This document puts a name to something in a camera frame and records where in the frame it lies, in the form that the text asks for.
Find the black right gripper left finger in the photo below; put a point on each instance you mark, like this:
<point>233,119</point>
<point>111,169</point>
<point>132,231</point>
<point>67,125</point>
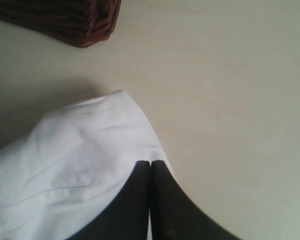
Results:
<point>127,215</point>

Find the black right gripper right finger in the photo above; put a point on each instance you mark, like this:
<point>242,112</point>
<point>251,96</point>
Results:
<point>173,214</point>

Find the white t-shirt with red lettering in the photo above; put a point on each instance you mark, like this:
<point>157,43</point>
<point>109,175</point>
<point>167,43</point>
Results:
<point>60,176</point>

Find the brown wicker basket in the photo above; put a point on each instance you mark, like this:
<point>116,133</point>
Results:
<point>79,23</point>

